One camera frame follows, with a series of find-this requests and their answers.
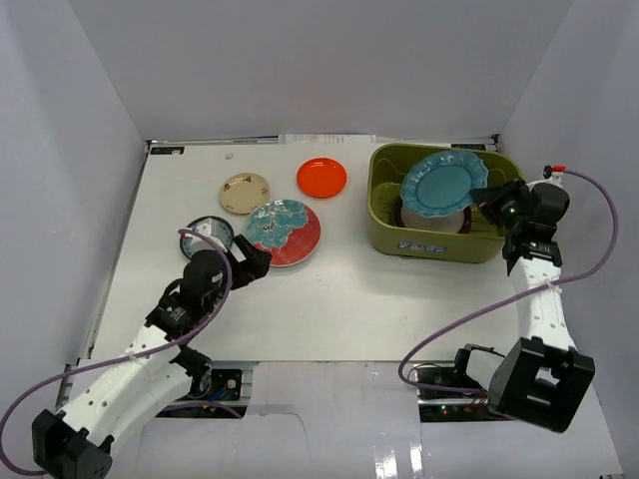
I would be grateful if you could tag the white paper sheets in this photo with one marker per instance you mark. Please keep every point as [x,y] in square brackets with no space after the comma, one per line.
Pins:
[326,139]

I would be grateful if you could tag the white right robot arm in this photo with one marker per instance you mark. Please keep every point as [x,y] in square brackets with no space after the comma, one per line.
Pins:
[543,378]

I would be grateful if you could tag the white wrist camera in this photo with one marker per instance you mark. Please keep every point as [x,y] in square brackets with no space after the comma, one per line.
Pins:
[553,174]
[206,228]

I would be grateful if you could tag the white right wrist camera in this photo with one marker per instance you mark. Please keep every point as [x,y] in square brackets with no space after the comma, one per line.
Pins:
[553,174]

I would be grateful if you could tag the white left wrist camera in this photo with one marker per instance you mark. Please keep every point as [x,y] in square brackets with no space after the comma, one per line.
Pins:
[206,228]

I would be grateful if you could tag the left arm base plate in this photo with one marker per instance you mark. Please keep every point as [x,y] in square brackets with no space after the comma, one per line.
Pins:
[217,385]

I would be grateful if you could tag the blue white patterned plate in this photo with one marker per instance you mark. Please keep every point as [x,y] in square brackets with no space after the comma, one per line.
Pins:
[224,231]

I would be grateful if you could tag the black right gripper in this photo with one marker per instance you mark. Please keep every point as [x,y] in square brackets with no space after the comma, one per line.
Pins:
[496,195]

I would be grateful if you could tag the red rimmed beige plate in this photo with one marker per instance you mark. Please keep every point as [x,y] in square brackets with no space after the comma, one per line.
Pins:
[457,223]

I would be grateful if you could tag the red teal floral plate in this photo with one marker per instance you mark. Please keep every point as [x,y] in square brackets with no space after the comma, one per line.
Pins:
[288,230]

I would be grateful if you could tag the cream floral small plate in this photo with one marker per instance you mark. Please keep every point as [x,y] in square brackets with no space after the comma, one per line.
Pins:
[242,193]

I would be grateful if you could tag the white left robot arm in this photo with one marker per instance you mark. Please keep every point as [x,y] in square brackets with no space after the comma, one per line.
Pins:
[158,367]

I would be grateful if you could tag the teal scalloped plate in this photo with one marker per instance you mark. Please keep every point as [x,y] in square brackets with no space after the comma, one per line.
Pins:
[440,184]

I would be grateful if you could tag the orange round plate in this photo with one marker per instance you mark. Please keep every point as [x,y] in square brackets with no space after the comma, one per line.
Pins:
[321,178]

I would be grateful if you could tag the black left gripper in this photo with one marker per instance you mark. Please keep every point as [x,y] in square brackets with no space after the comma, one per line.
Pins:
[248,264]

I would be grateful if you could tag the olive green plastic bin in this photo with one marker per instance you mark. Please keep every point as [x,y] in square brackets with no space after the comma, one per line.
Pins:
[387,168]

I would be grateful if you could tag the black label sticker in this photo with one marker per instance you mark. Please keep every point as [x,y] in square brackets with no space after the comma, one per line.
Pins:
[166,151]
[473,147]

